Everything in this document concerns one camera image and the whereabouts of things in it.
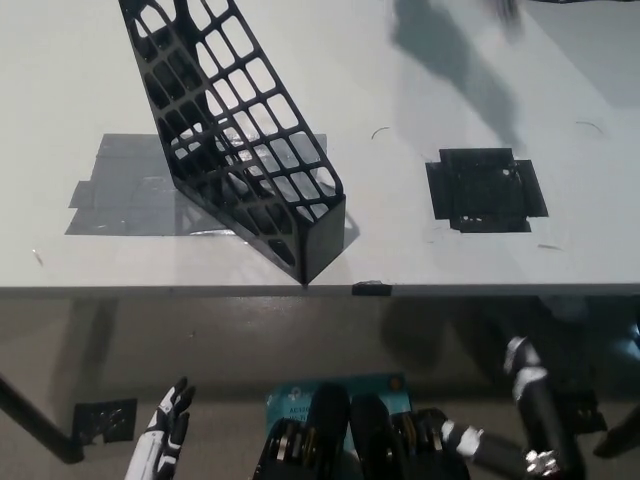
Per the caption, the large grey tape patch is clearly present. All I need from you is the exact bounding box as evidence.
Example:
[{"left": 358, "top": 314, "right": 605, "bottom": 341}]
[{"left": 63, "top": 132, "right": 329, "bottom": 237}]

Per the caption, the black lattice magazine stand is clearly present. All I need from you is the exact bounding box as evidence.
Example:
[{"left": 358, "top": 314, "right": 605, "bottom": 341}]
[{"left": 118, "top": 0, "right": 348, "bottom": 290}]

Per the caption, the black floor tape marker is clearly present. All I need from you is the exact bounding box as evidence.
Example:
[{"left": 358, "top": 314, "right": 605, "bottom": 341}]
[
  {"left": 73, "top": 398, "right": 139, "bottom": 445},
  {"left": 574, "top": 389, "right": 609, "bottom": 434}
]

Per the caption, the black table leg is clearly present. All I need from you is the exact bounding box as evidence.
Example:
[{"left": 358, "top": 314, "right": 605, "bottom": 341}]
[
  {"left": 593, "top": 412, "right": 640, "bottom": 457},
  {"left": 0, "top": 372, "right": 84, "bottom": 464}
]

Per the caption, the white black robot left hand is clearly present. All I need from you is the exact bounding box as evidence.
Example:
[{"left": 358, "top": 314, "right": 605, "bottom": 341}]
[{"left": 124, "top": 377, "right": 197, "bottom": 480}]

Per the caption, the small black tape strip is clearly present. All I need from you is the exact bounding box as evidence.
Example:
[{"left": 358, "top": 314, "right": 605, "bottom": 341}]
[{"left": 351, "top": 280, "right": 393, "bottom": 297}]

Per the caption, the square black tape patch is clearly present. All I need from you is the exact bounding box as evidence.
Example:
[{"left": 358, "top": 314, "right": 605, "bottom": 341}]
[{"left": 425, "top": 147, "right": 550, "bottom": 234}]

